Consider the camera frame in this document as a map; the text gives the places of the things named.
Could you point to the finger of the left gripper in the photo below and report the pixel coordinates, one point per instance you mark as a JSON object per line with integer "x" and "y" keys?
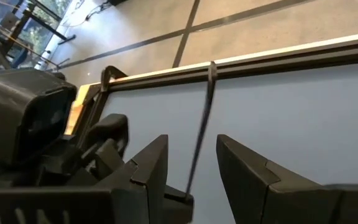
{"x": 110, "y": 130}
{"x": 179, "y": 208}

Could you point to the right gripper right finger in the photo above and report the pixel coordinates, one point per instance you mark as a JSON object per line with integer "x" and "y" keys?
{"x": 247, "y": 186}

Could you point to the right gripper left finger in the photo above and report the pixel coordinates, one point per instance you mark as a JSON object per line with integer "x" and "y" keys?
{"x": 148, "y": 174}

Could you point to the dark steel spoon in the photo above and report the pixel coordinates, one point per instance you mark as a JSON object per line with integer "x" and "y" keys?
{"x": 208, "y": 102}

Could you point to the wooden table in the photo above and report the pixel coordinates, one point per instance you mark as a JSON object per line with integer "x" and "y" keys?
{"x": 75, "y": 115}

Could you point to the black table clamp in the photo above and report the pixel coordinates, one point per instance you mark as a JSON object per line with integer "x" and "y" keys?
{"x": 107, "y": 74}

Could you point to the blue-grey table mat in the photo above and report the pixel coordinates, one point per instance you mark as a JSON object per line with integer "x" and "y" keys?
{"x": 291, "y": 124}

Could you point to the black desk frame by window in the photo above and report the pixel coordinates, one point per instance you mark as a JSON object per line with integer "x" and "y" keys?
{"x": 65, "y": 39}

